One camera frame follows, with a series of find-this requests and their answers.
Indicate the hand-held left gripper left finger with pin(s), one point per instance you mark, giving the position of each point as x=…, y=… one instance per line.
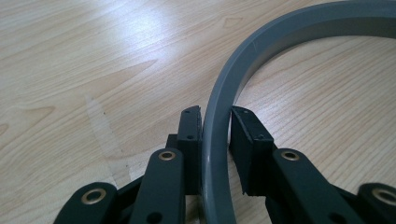
x=191, y=149

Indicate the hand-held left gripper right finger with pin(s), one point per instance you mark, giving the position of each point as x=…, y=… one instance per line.
x=252, y=155

